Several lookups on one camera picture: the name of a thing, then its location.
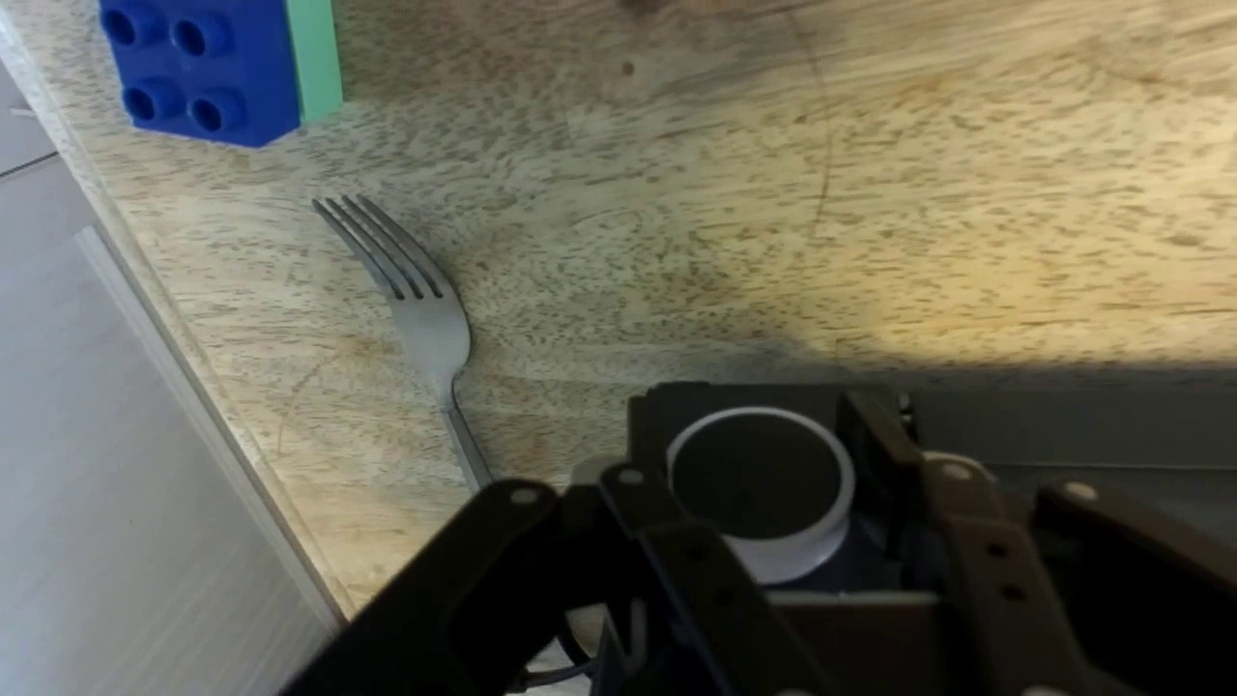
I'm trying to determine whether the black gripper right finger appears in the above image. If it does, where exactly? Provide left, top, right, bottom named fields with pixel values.
left=833, top=386, right=1237, bottom=696

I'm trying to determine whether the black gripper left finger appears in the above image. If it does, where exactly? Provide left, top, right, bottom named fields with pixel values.
left=282, top=463, right=844, bottom=696

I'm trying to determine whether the white black toaster oven knob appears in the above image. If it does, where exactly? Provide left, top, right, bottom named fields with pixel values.
left=659, top=405, right=858, bottom=587

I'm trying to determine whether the black toaster oven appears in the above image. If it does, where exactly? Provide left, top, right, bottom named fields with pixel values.
left=626, top=365, right=1237, bottom=611

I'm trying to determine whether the silver metal fork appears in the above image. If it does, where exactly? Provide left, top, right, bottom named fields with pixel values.
left=308, top=195, right=502, bottom=494

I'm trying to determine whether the white door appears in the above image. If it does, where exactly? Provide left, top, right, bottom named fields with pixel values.
left=0, top=35, right=342, bottom=696

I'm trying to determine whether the blue green toy brick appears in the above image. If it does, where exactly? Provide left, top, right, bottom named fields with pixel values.
left=97, top=0, right=349, bottom=152

